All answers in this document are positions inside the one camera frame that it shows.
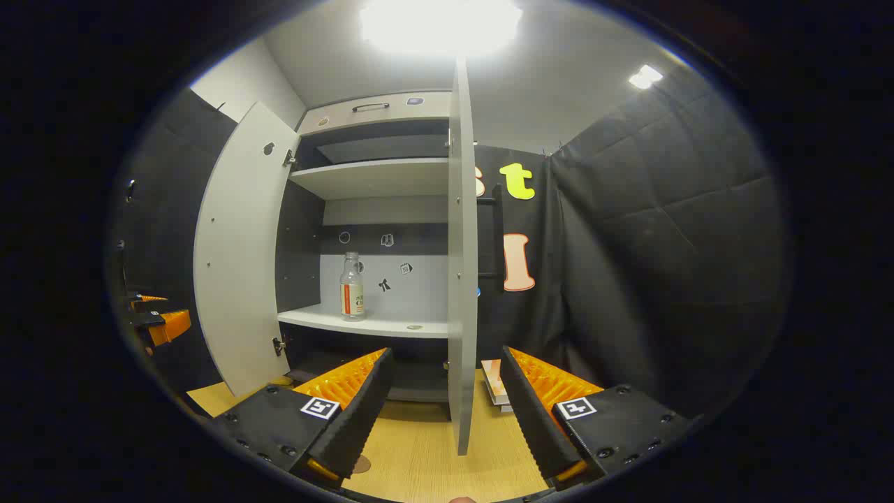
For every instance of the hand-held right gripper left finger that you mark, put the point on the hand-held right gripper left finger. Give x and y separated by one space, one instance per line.
360 412

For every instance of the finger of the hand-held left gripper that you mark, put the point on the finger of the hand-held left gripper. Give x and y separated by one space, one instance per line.
150 299
171 327

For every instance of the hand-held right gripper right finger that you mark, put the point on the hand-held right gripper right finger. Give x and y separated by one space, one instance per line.
534 412

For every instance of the brown round coaster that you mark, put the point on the brown round coaster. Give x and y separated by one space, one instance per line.
362 464

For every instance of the grey cabinet door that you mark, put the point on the grey cabinet door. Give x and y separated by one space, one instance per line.
462 244
241 265

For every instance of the clear bottle with orange label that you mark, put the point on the clear bottle with orange label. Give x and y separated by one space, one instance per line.
351 293

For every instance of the grey cabinet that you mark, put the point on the grey cabinet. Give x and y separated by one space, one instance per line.
380 178

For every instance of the white cabinet shelf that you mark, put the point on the white cabinet shelf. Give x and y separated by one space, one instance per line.
377 325
370 178

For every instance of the white paperback book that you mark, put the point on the white paperback book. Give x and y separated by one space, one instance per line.
504 407

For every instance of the white and orange book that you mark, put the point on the white and orange book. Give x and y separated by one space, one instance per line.
492 377

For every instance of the black backdrop cloth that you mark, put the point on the black backdrop cloth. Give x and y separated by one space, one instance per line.
663 244

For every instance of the small ceiling light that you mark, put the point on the small ceiling light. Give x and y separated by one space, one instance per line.
645 77

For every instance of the large ceiling light panel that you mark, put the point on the large ceiling light panel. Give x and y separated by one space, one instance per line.
440 24

